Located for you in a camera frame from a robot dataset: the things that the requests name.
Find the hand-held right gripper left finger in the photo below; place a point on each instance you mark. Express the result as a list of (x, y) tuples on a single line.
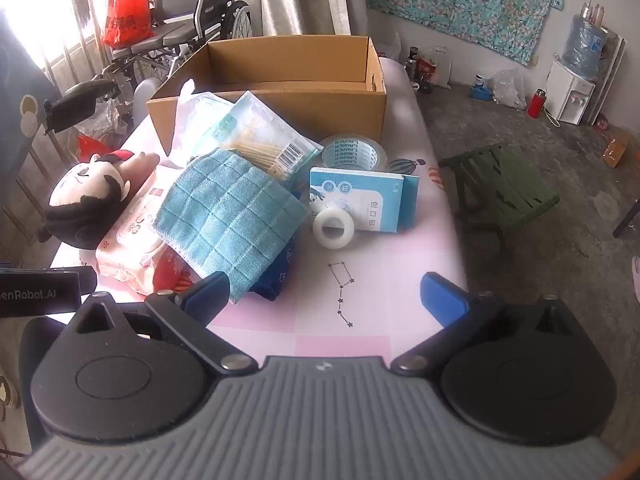
[(210, 292)]

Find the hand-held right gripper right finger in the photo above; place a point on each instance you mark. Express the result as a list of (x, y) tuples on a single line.
[(440, 295)]

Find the light blue waffle cloth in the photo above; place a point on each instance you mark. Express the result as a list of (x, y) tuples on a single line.
[(225, 220)]

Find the white medical tape roll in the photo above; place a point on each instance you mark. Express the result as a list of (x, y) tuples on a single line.
[(346, 237)]

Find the plush doll with red band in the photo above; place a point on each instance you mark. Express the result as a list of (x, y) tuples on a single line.
[(85, 195)]

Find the blue white bandage box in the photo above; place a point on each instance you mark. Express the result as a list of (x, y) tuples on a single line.
[(370, 200)]

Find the clear packing tape roll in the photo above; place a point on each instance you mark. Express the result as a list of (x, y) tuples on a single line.
[(350, 154)]

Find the cotton swabs packet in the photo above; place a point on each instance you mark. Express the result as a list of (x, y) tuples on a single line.
[(260, 130)]

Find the blue face mask packet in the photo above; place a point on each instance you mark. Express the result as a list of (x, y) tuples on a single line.
[(200, 115)]

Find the brown cardboard box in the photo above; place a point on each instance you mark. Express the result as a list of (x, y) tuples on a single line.
[(300, 105)]

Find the pink wet wipes pack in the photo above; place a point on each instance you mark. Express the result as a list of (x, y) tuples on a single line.
[(135, 230)]

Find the green plastic stool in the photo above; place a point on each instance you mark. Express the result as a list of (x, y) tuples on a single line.
[(500, 195)]

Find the dark printed cloth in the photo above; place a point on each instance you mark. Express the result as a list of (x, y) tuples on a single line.
[(20, 160)]

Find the pink slipper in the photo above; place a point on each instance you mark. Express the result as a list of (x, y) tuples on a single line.
[(636, 277)]

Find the black metal rod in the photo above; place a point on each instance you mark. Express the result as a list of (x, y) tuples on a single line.
[(627, 215)]

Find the red thermos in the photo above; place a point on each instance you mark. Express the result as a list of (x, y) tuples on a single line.
[(536, 104)]

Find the clear plastic bag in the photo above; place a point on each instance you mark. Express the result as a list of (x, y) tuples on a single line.
[(510, 87)]

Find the white red shopping bag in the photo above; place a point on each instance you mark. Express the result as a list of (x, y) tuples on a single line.
[(437, 67)]

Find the orange cardboard piece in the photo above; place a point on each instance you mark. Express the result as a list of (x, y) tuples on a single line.
[(617, 150)]

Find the dark glass bottle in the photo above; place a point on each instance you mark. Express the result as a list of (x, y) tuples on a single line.
[(413, 62)]

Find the white water dispenser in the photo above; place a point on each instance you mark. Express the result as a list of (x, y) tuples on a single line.
[(565, 90)]

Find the water dispenser with bottle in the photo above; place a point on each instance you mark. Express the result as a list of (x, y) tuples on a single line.
[(612, 75)]

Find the blue water jug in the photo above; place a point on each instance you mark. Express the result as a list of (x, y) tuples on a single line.
[(582, 45)]

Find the black wheelchair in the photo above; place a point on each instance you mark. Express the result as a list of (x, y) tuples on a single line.
[(210, 0)]

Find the red plastic bag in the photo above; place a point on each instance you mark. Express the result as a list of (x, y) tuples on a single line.
[(125, 10)]

